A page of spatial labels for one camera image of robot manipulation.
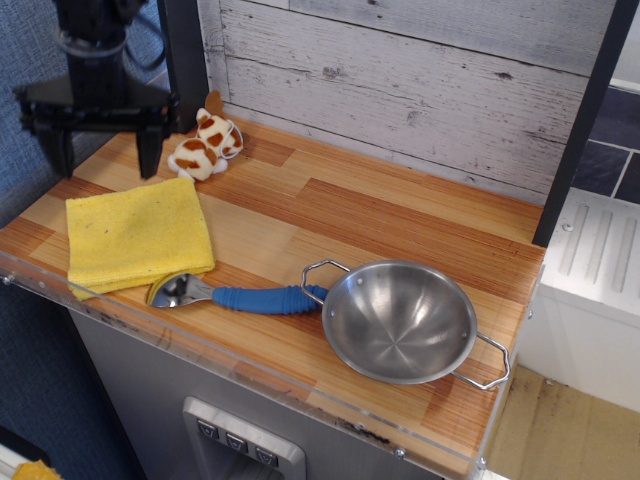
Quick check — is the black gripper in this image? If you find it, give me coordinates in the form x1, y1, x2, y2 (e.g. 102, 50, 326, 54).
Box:
14, 49, 179, 179

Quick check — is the yellow towel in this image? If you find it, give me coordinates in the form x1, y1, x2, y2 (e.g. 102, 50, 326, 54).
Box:
66, 178, 215, 300

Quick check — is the brown white plush toy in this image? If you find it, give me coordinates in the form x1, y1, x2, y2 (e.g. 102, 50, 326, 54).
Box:
167, 90, 244, 182

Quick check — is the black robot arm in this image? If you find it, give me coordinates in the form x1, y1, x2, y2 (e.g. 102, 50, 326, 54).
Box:
15, 1, 179, 179

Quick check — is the silver button control panel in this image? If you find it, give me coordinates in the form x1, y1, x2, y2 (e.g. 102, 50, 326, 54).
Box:
182, 396, 307, 479

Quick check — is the yellow object bottom corner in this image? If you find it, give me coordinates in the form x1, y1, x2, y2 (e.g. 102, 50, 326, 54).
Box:
11, 461, 62, 480

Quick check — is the left black vertical post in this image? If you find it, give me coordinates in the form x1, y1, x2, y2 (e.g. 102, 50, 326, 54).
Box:
157, 0, 209, 134

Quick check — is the black vertical post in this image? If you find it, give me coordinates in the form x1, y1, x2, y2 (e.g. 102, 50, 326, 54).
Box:
532, 0, 639, 247
157, 0, 209, 134

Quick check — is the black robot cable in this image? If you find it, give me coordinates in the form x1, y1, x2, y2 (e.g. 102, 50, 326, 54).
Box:
122, 9, 169, 71

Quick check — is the blue handled metal spoon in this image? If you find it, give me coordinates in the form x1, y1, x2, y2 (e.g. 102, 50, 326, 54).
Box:
146, 273, 329, 315

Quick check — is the steel two-handled bowl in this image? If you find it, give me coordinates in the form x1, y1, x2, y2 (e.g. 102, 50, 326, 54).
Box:
300, 260, 511, 391

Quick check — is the right black vertical post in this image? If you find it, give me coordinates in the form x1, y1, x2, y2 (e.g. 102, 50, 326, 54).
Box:
532, 0, 639, 247

